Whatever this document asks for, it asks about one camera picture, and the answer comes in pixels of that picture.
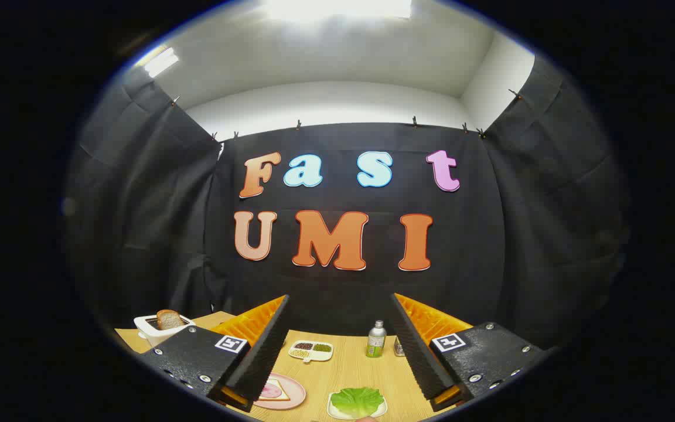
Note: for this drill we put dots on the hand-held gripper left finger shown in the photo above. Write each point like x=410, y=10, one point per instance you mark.
x=264, y=357

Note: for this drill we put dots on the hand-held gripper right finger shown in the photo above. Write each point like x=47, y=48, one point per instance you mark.
x=416, y=351

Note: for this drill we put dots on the green lettuce leaf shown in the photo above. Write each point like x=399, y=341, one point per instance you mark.
x=356, y=401

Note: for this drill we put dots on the brown toasted bread slice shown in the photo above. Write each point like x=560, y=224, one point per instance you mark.
x=169, y=320

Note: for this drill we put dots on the pink ham slice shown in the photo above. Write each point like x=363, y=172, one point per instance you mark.
x=270, y=391

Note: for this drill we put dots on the pile of yellow soybeans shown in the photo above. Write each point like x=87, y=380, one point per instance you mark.
x=299, y=353

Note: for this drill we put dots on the white sandwich bread slice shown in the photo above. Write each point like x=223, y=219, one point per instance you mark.
x=283, y=391

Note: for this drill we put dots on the pile of dark red beans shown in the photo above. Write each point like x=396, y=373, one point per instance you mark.
x=304, y=346

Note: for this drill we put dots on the green and silver bottle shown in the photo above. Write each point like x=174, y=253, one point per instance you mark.
x=375, y=343

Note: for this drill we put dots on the pink round plate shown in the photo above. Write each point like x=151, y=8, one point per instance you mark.
x=295, y=394

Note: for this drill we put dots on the white divided dish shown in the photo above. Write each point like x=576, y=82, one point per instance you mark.
x=320, y=356

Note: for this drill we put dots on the pile of green beans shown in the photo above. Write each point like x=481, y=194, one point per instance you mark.
x=322, y=347

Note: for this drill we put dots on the white square plate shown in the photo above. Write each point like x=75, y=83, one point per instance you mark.
x=333, y=411

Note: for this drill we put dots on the white toaster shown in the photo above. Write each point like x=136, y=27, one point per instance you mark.
x=153, y=332

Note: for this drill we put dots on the black backdrop cloth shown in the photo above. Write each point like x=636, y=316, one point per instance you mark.
x=490, y=234

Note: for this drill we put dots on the ceiling light panel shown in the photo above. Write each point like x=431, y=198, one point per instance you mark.
x=162, y=61
x=337, y=9

